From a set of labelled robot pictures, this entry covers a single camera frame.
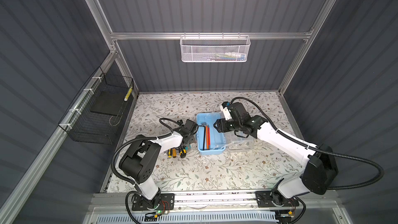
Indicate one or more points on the orange hex key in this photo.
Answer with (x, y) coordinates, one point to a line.
(207, 137)

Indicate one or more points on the black pad in basket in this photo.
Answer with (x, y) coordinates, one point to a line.
(109, 103)

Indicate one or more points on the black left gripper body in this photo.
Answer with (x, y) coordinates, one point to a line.
(192, 139)

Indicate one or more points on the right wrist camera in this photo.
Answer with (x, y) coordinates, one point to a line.
(225, 110)

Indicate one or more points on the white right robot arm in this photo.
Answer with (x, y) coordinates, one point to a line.
(319, 167)

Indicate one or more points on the black hex key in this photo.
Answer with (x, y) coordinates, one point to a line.
(203, 124)

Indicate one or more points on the yellow marker in basket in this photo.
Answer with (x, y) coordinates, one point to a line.
(126, 98)

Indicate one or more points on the red hex key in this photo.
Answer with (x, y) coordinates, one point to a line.
(209, 138)

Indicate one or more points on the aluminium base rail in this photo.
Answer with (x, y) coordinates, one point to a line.
(222, 206)

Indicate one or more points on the white wire mesh basket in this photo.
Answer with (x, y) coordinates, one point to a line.
(216, 49)

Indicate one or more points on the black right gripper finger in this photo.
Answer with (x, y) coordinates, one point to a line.
(219, 122)
(218, 127)

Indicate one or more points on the blue plastic tool box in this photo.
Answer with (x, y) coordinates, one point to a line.
(219, 142)

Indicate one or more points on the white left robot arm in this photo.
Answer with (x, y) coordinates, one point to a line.
(135, 160)

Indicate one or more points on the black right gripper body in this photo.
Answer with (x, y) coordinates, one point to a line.
(230, 125)

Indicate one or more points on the black wire basket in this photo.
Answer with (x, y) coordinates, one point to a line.
(81, 125)

